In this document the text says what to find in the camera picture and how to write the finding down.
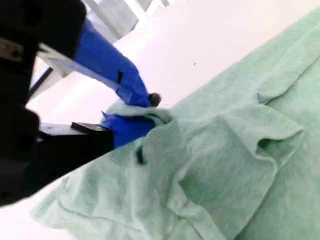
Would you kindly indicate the white window frame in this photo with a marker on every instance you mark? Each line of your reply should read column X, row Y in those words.
column 112, row 15

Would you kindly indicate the green t-shirt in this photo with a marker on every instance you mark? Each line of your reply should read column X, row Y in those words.
column 225, row 150

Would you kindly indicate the black metal bar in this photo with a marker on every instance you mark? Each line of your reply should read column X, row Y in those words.
column 41, row 82

